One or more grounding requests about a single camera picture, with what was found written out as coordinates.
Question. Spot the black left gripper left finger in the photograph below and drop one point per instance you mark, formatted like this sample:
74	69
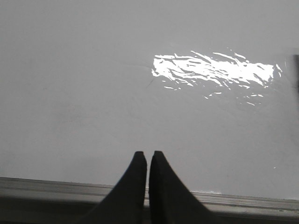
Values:
124	203

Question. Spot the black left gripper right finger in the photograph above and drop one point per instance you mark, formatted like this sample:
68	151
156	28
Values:
170	201

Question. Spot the white whiteboard with metal frame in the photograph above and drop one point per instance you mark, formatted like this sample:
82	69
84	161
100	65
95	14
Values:
213	84

